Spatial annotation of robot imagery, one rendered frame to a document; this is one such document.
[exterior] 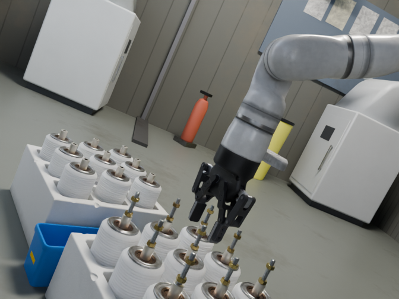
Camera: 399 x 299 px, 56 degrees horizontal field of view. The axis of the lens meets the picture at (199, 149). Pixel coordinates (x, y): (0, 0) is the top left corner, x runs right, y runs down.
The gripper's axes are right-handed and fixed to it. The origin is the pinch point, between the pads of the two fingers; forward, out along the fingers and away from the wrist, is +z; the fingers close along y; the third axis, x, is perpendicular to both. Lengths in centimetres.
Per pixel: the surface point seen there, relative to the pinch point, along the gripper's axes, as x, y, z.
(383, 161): 289, -137, -26
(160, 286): -1.2, -2.3, 14.9
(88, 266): -8.0, -17.8, 22.4
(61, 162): -6, -62, 18
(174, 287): -0.5, 0.5, 12.8
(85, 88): 51, -247, 21
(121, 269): -4.9, -10.7, 17.8
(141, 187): 17, -53, 17
